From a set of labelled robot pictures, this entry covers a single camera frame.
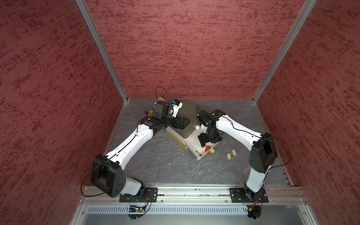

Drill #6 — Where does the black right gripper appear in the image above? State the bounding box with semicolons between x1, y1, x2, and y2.
197;126;222;148

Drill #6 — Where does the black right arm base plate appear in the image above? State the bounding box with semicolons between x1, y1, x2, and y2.
229;187;269;203

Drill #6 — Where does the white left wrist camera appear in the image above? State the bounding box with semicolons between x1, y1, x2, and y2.
172;99;183;118

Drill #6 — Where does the olive three-drawer desk organizer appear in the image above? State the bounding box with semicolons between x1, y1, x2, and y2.
166;99;198;150

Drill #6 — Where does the right aluminium corner post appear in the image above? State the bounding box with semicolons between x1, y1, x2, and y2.
252;0;317;105

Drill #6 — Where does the left aluminium corner post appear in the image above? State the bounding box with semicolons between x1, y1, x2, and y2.
76;0;128;104

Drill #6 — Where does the aluminium corner post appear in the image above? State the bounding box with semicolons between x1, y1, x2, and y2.
252;0;317;105
76;0;128;104

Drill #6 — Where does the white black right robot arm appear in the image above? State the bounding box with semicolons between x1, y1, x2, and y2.
197;110;278;194

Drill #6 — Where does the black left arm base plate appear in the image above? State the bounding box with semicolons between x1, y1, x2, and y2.
119;187;158;203

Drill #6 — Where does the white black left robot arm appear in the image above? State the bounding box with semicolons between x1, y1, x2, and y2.
90;99;190;198

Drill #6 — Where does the aluminium front rail frame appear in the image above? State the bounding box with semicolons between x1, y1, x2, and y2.
71;184;318;225

